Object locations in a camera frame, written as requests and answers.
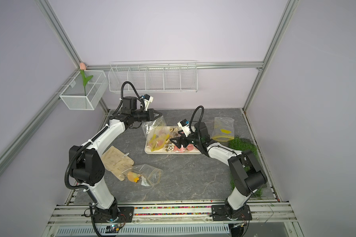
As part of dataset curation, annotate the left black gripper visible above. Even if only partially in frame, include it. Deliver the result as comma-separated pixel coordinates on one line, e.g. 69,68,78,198
132,109,163,122

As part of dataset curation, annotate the cookie ziploc bag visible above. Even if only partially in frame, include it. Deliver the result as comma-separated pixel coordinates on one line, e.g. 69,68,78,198
141,116,170,152
122,164,163,187
211,117,235,142

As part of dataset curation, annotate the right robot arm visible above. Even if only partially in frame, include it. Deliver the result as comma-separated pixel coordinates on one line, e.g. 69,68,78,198
170,106,268,224

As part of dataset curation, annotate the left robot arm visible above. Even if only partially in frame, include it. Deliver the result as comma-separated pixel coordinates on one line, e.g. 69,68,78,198
64,92,162,222

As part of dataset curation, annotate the poured wrapped cookie pile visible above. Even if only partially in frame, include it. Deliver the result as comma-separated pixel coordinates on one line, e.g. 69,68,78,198
162,126,199,153

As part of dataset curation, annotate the white rectangular tray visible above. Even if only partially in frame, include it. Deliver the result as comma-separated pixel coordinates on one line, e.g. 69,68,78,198
144,126,200,155

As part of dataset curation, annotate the beige work glove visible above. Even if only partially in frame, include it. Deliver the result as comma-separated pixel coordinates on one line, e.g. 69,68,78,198
101,146,134,181

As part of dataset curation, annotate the green artificial grass mat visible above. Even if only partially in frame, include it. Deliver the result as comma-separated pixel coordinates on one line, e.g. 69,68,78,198
227,136,267,198

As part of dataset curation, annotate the pink artificial tulip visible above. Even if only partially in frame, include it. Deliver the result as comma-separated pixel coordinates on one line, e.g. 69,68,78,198
79,62,93,96

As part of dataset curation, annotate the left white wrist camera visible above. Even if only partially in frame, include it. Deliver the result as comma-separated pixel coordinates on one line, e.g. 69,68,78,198
141,94,154,111

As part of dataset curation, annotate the white wire wall basket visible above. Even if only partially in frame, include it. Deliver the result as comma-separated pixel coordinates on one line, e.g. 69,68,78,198
108,60,198,92

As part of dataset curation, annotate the white mesh wall box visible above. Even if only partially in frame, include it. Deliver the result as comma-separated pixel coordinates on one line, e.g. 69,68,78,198
59,70,109,111

